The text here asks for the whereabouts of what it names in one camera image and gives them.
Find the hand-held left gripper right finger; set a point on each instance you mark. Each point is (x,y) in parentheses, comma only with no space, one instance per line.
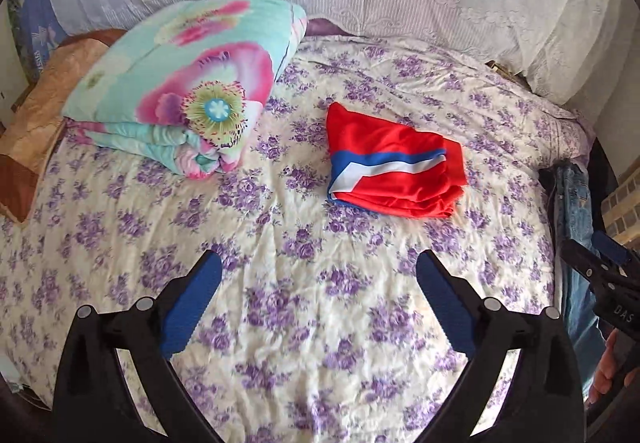
(447,308)

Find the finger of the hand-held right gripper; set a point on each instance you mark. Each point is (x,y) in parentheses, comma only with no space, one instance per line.
(610,247)
(582,260)

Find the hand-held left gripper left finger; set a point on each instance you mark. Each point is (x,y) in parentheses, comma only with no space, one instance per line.
(192,308)

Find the red pants with blue stripe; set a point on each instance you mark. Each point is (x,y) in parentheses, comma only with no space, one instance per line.
(395,163)

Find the person's right hand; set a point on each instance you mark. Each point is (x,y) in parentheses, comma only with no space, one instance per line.
(602,368)

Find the blue jeans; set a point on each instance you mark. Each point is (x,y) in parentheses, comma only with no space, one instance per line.
(575,223)

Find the beige checked curtain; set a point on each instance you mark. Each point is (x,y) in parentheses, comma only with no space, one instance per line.
(622,203)

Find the purple floral bed sheet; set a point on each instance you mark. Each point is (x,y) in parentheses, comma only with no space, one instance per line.
(310,263)

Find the folded floral quilt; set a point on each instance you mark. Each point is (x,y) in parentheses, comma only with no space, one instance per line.
(165,73)

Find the brown pillow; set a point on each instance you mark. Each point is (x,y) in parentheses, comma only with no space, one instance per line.
(45,93)

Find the blue printed cloth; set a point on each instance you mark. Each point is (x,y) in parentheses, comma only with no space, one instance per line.
(37,28)

